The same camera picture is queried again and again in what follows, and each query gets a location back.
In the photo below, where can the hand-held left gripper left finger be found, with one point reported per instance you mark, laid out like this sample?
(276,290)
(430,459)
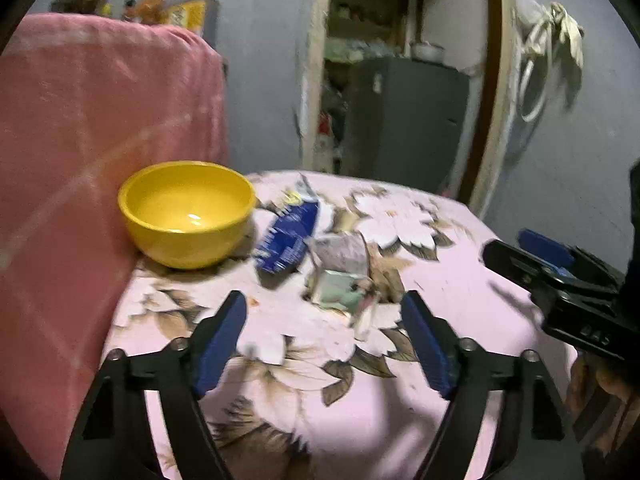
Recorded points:
(220,347)

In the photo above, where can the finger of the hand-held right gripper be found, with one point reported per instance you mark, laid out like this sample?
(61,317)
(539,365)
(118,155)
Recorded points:
(545,247)
(510,262)

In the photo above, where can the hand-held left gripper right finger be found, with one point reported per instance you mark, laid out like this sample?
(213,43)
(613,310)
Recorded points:
(430,347)

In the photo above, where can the clear green wrapper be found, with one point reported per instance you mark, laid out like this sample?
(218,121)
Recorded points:
(345,297)

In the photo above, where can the blue snack packet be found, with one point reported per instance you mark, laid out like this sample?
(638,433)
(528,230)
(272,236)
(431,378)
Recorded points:
(287,240)

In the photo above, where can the grey wrapper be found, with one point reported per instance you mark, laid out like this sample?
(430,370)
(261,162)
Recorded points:
(342,255)

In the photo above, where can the person's right hand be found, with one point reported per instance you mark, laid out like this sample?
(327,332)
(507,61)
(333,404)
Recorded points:
(595,380)

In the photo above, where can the pink floral quilt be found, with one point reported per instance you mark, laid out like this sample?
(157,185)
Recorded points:
(425,240)

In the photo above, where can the yellow bowl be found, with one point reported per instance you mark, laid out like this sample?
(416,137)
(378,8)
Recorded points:
(185,240)

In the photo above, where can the grey refrigerator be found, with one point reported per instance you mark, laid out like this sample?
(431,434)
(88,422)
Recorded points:
(405,120)

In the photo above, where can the white printed plastic bag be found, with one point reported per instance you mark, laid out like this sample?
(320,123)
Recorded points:
(330,130)

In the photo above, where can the white cooking pot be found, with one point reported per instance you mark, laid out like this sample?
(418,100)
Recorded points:
(427,51)

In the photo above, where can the pink plaid cloth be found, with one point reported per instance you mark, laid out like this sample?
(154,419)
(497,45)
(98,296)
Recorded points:
(75,135)

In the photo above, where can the wooden storage shelf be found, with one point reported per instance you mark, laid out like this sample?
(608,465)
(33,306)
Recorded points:
(365,10)

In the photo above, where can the large cooking oil jug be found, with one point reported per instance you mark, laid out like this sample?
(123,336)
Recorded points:
(192,5)

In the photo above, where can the orange sauce bottle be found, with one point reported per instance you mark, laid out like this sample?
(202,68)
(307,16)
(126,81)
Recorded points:
(152,7)

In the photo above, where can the dark sauce bottle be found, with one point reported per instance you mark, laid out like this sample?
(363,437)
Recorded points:
(129,11)

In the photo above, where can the wooden door frame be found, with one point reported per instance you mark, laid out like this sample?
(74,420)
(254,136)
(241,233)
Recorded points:
(312,85)

